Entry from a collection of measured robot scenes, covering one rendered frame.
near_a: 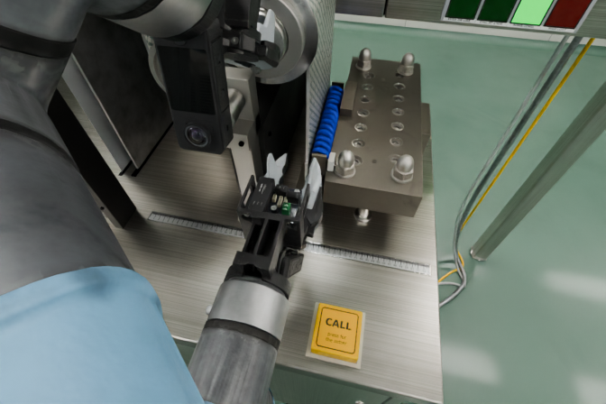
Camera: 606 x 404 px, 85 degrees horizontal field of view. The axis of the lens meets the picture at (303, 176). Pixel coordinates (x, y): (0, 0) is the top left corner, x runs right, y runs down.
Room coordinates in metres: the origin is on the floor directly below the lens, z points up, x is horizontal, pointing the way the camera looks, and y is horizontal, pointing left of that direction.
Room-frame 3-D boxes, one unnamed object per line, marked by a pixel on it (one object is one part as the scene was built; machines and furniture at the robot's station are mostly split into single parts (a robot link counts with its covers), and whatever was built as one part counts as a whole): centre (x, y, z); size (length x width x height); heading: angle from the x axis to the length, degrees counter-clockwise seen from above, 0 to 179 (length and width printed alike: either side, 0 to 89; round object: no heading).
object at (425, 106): (0.52, -0.25, 0.96); 0.10 x 0.03 x 0.11; 168
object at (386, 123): (0.53, -0.16, 1.00); 0.40 x 0.16 x 0.06; 168
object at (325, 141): (0.51, -0.05, 1.03); 0.21 x 0.04 x 0.03; 168
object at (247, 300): (0.12, 0.06, 1.11); 0.08 x 0.05 x 0.08; 78
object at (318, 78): (0.52, -0.03, 1.11); 0.23 x 0.01 x 0.18; 168
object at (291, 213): (0.19, 0.04, 1.12); 0.12 x 0.08 x 0.09; 168
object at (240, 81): (0.38, 0.10, 1.05); 0.06 x 0.05 x 0.31; 168
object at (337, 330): (0.15, -0.05, 0.91); 0.07 x 0.07 x 0.02; 78
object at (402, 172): (0.36, -0.17, 1.05); 0.04 x 0.04 x 0.04
